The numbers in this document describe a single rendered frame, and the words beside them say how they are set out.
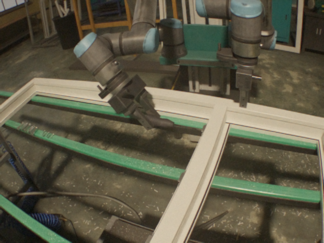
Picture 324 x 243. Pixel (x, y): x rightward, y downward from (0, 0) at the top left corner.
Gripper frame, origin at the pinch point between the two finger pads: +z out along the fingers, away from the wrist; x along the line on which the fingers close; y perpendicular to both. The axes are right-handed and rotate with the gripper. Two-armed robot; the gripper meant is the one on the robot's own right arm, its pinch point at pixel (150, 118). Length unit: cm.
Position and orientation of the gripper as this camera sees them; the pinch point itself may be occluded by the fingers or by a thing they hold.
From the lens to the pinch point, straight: 76.4
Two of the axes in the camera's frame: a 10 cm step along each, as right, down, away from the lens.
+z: 6.3, 7.3, 2.7
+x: 4.0, -6.0, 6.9
